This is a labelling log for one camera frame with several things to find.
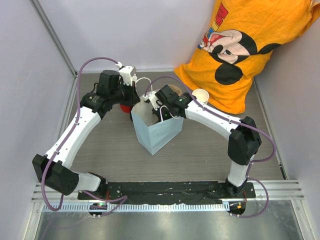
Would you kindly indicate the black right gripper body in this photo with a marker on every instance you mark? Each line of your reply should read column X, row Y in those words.
column 163, row 112

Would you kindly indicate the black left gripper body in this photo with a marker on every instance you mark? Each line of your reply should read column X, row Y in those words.
column 125, row 95

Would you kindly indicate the light blue paper bag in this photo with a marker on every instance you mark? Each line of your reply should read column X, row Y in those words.
column 152, row 134

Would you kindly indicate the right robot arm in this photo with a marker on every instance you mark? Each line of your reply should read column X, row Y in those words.
column 243, row 141

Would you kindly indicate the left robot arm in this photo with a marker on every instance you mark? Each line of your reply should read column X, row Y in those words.
column 53, row 169

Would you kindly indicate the red straw holder cup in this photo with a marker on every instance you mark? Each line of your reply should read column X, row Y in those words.
column 125, row 108

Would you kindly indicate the stack of cardboard cup carriers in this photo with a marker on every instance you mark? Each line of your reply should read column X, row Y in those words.
column 175, row 89

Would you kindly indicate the stack of paper cups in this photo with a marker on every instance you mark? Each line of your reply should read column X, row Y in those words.
column 201, row 95

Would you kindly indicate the orange Mickey Mouse cloth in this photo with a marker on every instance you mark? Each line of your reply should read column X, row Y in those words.
column 239, row 42

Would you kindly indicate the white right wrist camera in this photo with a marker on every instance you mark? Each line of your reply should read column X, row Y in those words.
column 151, row 97

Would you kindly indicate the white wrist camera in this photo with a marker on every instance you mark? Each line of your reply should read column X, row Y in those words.
column 128, row 73
column 151, row 97

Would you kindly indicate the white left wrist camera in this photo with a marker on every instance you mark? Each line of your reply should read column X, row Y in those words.
column 128, row 73

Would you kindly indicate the aluminium frame rail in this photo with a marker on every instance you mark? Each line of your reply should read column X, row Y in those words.
column 53, row 35

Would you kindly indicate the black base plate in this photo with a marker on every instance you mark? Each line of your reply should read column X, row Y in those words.
column 174, row 193

